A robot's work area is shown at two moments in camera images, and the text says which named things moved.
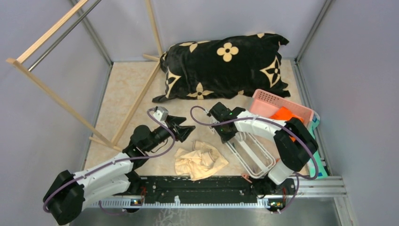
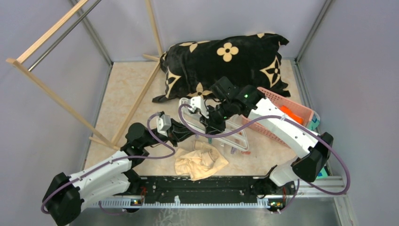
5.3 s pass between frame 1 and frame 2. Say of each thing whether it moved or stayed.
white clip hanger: moved
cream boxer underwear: stayed
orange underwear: stayed
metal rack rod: stayed
